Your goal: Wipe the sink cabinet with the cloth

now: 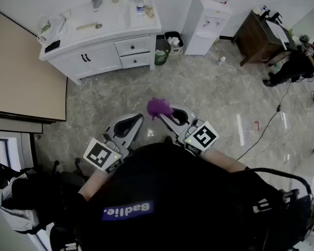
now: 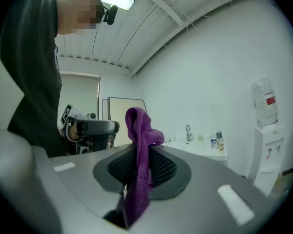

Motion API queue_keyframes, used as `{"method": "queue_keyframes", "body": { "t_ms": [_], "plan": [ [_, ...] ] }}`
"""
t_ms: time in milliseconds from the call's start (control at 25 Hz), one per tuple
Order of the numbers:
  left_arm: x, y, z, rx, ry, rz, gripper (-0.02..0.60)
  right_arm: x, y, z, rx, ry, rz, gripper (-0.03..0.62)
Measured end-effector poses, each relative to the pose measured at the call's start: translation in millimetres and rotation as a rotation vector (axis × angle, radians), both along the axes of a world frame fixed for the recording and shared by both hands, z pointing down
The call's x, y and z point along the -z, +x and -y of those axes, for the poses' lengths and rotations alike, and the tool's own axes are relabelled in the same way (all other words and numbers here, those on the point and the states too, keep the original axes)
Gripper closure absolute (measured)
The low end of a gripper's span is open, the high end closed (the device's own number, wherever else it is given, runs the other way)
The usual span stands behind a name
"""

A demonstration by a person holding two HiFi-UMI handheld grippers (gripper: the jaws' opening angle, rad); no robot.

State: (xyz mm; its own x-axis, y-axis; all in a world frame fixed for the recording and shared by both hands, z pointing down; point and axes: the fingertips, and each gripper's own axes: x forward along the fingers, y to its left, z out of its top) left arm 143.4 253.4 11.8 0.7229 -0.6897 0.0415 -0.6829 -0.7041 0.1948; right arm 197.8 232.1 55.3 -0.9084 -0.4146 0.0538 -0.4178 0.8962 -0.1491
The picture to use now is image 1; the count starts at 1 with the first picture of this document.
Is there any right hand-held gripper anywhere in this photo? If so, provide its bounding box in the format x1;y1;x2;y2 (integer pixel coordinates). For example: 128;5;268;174
159;105;220;156

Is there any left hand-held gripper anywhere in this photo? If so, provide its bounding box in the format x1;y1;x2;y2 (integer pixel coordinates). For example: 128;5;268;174
83;113;144;174

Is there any purple cloth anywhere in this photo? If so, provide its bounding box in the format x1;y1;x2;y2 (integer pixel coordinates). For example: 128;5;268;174
146;97;175;121

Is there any person's right forearm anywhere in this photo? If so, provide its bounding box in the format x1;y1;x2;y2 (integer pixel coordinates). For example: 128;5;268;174
203;147;246;174

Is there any person's left forearm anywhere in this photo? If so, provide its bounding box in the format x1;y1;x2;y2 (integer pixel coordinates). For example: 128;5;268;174
77;166;116;201

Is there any person's black clothed torso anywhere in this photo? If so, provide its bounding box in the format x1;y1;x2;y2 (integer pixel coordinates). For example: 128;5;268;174
49;142;312;251

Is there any black mesh bin green bag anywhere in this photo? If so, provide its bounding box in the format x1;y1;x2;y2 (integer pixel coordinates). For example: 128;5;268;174
154;38;172;66

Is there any black rectangular waste bin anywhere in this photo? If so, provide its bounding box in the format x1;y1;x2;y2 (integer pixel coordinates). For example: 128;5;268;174
164;31;184;55

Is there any white vanity cabinet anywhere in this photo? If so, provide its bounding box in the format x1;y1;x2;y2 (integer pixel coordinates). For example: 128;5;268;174
38;0;162;85

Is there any black office chair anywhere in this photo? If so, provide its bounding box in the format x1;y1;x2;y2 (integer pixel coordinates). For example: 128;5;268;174
0;158;86;251

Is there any white water dispenser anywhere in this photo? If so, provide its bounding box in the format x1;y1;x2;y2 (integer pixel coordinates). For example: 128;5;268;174
182;0;233;56

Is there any dark wooden vanity cabinet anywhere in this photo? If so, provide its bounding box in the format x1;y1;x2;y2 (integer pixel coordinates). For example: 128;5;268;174
232;9;298;67

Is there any pale wooden strip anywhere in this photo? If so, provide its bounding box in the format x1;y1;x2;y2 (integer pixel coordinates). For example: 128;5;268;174
76;21;99;31

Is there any black flat phone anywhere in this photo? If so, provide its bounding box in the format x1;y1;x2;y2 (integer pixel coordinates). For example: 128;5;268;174
44;39;61;53

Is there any beige flat board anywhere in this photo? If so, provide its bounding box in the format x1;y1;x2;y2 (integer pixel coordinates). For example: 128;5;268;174
0;5;68;122

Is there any water bottle blue label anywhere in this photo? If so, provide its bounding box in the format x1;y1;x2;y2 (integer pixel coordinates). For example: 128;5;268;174
136;0;146;17

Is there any white plastic bag green print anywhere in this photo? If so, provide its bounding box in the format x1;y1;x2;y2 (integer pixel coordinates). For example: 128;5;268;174
36;9;69;45

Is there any black faucet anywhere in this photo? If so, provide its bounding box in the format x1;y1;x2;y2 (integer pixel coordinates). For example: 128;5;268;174
261;9;283;24

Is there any grey garment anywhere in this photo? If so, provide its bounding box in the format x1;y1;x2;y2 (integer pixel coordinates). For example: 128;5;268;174
0;173;47;235

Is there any thin black cable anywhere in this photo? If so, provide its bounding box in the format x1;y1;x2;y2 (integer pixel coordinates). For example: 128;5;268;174
237;81;294;161

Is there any thick black cable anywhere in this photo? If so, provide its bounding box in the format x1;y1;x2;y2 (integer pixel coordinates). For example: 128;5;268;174
245;167;312;196

